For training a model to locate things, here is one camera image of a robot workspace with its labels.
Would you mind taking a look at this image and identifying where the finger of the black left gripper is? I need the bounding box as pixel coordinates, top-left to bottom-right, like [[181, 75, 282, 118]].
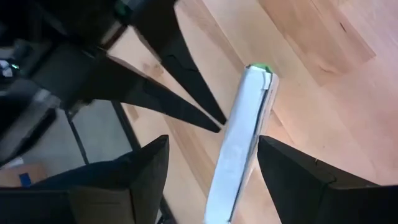
[[130, 0, 228, 126], [39, 46, 222, 134]]

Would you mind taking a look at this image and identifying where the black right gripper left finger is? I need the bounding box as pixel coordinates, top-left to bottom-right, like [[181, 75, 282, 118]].
[[32, 135, 170, 224]]

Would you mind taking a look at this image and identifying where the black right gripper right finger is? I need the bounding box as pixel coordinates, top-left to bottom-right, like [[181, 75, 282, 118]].
[[257, 136, 379, 224]]

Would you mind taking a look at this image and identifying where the white cardboard box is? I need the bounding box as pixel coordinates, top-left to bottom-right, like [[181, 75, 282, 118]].
[[203, 63, 280, 224]]

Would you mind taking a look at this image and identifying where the cardboard box with blue tape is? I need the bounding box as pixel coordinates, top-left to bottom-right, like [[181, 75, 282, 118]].
[[0, 163, 48, 188]]

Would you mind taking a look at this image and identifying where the black aluminium table frame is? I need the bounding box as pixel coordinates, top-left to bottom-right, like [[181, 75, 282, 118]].
[[65, 99, 177, 224]]

